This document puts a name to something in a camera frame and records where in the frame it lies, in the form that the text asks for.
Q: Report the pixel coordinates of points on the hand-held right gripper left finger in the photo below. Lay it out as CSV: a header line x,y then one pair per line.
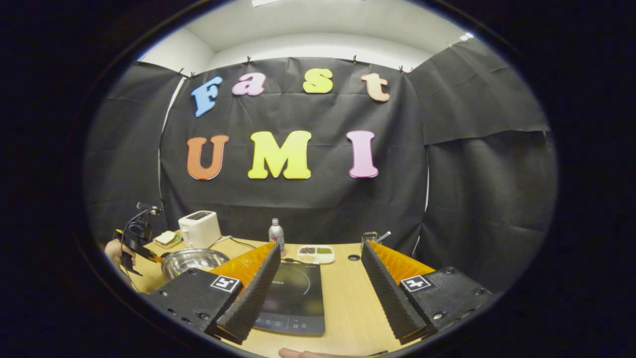
x,y
253,298

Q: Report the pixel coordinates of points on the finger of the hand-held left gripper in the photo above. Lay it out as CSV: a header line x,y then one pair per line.
x,y
149,254

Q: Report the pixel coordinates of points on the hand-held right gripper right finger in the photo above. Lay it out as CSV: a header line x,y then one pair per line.
x,y
390,298

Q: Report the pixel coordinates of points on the black induction cooktop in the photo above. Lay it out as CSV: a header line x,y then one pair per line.
x,y
298,293

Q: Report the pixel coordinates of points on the stainless steel pot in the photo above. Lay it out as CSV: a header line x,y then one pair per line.
x,y
194,261

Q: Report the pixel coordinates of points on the sandwich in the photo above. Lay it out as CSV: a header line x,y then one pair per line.
x,y
165,237

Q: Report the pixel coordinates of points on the white toaster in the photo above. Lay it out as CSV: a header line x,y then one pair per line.
x,y
199,229

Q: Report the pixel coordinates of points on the silver bottle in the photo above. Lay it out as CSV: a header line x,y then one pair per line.
x,y
277,236

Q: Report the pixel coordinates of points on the white divided spice dish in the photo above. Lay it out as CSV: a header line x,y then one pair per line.
x,y
315,254

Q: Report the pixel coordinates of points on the black backdrop cloth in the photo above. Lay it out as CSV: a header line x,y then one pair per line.
x,y
318,199

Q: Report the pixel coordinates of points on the large ceiling light panel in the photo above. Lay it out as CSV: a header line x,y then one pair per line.
x,y
266,2

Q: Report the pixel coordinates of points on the small ceiling light panel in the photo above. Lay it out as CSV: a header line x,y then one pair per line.
x,y
466,36

